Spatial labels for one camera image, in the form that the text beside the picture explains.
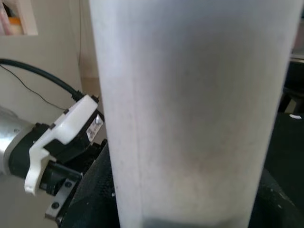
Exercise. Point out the white wall shelf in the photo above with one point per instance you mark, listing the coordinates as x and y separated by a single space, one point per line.
26 16

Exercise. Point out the white plastic table leg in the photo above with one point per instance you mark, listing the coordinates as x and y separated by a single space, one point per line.
190 107

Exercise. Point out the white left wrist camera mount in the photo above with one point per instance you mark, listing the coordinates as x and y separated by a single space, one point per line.
71 118

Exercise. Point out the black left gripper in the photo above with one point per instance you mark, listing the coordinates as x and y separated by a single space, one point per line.
64 171

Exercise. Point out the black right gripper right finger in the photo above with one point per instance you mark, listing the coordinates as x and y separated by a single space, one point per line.
275 204

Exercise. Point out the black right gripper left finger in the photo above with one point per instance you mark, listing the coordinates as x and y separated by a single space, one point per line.
95 194

